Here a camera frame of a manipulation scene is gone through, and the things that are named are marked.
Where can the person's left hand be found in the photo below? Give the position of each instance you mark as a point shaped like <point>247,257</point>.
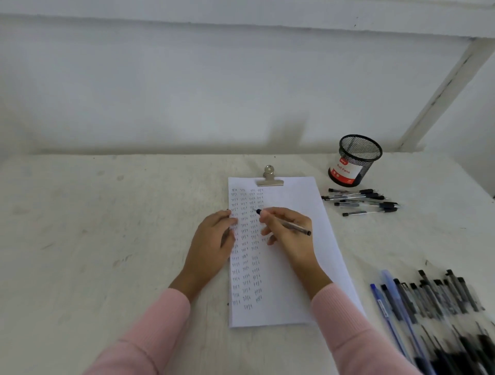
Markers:
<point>207,251</point>

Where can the person's right hand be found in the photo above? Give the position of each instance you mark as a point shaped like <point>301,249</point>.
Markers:
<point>296,243</point>

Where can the person's right thumb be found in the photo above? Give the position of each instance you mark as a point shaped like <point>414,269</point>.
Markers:
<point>267,217</point>

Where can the person's left thumb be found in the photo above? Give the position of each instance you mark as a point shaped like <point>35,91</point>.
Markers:
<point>230,240</point>

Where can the black and silver pen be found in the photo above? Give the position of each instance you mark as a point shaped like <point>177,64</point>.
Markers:
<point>298,229</point>

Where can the white paper with tally marks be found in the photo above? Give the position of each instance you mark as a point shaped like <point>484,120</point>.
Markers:
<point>280,280</point>

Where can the person's left forearm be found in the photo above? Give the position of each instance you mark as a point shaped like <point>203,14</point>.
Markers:
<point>154,332</point>

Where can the person's right forearm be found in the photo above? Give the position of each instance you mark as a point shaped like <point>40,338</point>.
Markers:
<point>348,332</point>

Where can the silver metal clipboard clip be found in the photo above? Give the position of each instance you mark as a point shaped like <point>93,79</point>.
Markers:
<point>269,180</point>

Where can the black mesh pen holder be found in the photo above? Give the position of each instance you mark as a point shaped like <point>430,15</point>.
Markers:
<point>356,155</point>

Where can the pile of black capped pens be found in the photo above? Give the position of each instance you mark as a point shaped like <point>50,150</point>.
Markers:
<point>388,206</point>

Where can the row of blue and black pens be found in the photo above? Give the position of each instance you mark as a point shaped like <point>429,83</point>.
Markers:
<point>402,298</point>

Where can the white wooden post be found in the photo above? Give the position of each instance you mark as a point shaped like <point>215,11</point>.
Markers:
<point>444,96</point>

